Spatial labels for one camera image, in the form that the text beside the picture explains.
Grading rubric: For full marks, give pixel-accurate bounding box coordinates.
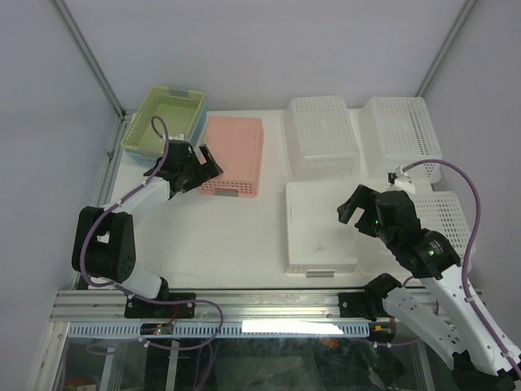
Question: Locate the pink basket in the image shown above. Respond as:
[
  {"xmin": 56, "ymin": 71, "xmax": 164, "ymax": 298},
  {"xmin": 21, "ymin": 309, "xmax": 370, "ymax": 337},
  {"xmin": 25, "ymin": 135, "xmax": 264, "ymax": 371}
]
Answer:
[{"xmin": 199, "ymin": 116, "xmax": 265, "ymax": 198}]

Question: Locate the small white basket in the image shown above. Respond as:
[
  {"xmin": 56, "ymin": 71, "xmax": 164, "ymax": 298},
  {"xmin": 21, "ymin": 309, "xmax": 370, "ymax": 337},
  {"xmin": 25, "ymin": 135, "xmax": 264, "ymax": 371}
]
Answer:
[{"xmin": 285, "ymin": 182, "xmax": 357, "ymax": 278}]

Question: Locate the blue basket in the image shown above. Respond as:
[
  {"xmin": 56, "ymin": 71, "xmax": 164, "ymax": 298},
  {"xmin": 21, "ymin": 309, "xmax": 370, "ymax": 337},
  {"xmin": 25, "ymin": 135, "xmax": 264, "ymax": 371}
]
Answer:
[{"xmin": 121, "ymin": 106, "xmax": 207, "ymax": 167}]

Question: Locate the yellow-green basket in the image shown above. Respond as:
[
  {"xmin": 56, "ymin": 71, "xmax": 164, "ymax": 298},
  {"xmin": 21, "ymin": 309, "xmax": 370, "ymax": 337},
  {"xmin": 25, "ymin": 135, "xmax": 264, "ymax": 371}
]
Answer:
[{"xmin": 136, "ymin": 86, "xmax": 206, "ymax": 141}]

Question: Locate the white perforated basket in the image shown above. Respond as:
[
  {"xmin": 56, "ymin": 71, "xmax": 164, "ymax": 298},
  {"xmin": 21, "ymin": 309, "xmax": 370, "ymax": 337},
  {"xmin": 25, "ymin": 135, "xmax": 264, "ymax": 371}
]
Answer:
[
  {"xmin": 281, "ymin": 95, "xmax": 361, "ymax": 181},
  {"xmin": 355, "ymin": 191, "xmax": 471, "ymax": 280},
  {"xmin": 357, "ymin": 97, "xmax": 442, "ymax": 179}
]

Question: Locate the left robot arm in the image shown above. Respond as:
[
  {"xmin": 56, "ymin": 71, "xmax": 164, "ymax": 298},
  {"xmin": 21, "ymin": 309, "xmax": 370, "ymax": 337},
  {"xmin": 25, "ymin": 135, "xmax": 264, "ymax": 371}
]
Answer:
[{"xmin": 72, "ymin": 140, "xmax": 223, "ymax": 317}]

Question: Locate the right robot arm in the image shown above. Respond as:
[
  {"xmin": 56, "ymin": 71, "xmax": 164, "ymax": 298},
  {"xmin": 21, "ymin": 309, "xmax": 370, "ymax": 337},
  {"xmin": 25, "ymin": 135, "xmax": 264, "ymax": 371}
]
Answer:
[{"xmin": 337, "ymin": 185, "xmax": 520, "ymax": 390}]

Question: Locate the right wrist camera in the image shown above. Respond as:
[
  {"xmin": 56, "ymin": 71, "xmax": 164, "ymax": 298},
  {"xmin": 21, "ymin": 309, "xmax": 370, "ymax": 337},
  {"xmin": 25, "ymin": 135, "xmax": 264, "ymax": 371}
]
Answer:
[{"xmin": 387, "ymin": 166, "xmax": 416, "ymax": 194}]

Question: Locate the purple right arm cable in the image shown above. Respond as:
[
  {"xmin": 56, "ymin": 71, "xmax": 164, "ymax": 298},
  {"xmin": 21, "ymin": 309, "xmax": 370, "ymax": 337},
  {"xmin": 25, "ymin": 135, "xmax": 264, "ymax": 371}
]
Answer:
[{"xmin": 401, "ymin": 159, "xmax": 521, "ymax": 367}]

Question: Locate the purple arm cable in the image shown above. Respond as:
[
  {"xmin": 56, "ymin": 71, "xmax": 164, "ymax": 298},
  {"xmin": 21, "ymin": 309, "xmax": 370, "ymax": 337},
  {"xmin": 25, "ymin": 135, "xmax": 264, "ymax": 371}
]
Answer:
[
  {"xmin": 401, "ymin": 159, "xmax": 521, "ymax": 367},
  {"xmin": 79, "ymin": 116, "xmax": 225, "ymax": 391}
]

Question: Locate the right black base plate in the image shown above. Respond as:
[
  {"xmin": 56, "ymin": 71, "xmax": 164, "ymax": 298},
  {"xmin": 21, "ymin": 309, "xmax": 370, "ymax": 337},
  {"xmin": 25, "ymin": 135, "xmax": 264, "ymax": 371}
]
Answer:
[{"xmin": 338, "ymin": 292, "xmax": 373, "ymax": 320}]

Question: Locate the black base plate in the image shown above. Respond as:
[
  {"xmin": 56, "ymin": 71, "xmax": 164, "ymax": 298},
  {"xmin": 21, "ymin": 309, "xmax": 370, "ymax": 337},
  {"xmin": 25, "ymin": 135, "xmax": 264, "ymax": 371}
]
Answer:
[
  {"xmin": 338, "ymin": 292, "xmax": 373, "ymax": 320},
  {"xmin": 124, "ymin": 298, "xmax": 195, "ymax": 319}
]

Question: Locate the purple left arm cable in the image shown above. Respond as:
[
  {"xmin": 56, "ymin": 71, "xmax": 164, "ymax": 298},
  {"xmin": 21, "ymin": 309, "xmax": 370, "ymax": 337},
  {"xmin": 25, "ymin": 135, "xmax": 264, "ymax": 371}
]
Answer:
[{"xmin": 79, "ymin": 116, "xmax": 225, "ymax": 391}]

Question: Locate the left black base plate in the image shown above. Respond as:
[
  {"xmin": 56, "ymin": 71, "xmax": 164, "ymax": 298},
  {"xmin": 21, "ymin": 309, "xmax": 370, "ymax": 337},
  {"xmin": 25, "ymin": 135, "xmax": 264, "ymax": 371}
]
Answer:
[{"xmin": 124, "ymin": 298, "xmax": 195, "ymax": 319}]

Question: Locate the grey slotted cable duct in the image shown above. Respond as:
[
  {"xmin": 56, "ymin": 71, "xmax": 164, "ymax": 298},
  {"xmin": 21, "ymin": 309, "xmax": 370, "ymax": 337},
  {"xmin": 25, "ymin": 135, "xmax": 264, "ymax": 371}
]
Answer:
[{"xmin": 68, "ymin": 320, "xmax": 370, "ymax": 339}]

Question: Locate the aluminium mounting rail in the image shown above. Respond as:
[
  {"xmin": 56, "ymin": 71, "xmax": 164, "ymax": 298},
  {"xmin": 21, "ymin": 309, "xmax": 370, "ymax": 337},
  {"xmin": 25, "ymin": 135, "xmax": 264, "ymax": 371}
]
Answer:
[{"xmin": 48, "ymin": 288, "xmax": 489, "ymax": 325}]

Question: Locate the left aluminium frame post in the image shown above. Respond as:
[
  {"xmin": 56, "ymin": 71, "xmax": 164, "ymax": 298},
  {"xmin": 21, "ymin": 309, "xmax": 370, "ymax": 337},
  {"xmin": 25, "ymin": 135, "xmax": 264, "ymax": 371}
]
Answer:
[{"xmin": 50, "ymin": 0, "xmax": 126, "ymax": 120}]

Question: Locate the aluminium frame post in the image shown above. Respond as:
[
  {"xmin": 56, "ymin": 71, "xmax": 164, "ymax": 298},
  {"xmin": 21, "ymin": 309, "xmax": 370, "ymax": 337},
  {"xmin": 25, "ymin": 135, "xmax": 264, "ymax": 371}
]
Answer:
[
  {"xmin": 50, "ymin": 0, "xmax": 126, "ymax": 120},
  {"xmin": 414, "ymin": 0, "xmax": 480, "ymax": 98}
]

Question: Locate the right aluminium frame post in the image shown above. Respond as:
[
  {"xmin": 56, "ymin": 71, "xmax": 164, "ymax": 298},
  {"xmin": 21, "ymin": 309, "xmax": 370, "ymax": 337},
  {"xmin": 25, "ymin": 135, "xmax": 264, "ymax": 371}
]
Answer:
[{"xmin": 414, "ymin": 0, "xmax": 480, "ymax": 98}]

